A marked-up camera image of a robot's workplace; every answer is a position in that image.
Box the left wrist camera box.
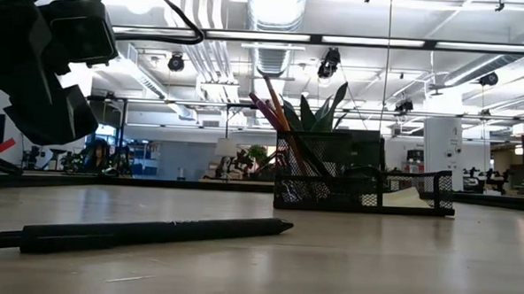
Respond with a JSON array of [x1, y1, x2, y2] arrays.
[[35, 0, 121, 69]]

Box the yellow sticky note pad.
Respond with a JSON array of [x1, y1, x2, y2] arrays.
[[381, 185, 435, 211]]

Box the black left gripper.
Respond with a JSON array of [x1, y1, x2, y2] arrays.
[[0, 0, 104, 149]]

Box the black ceiling spotlight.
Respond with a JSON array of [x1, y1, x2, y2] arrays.
[[477, 71, 500, 89], [167, 51, 187, 73], [316, 46, 343, 81], [394, 98, 415, 113]]

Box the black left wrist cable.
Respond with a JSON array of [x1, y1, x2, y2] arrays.
[[47, 0, 207, 47]]

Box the white pillar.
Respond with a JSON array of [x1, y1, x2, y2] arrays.
[[420, 116, 466, 193]]

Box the person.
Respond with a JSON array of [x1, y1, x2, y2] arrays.
[[81, 137, 113, 177]]

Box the snake plant in white pot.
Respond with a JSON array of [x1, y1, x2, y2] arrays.
[[279, 79, 351, 135]]

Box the purple handled scissors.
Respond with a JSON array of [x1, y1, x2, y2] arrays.
[[246, 90, 289, 133]]

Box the black aluminium table frame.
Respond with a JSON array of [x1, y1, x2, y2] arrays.
[[0, 19, 524, 213]]

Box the orange pencil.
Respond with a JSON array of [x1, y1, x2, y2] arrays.
[[259, 74, 313, 176]]

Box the floor lamp with white shade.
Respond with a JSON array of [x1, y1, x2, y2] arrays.
[[212, 137, 239, 182]]

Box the black mesh desk organizer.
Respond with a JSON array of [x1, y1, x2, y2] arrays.
[[272, 128, 459, 219]]

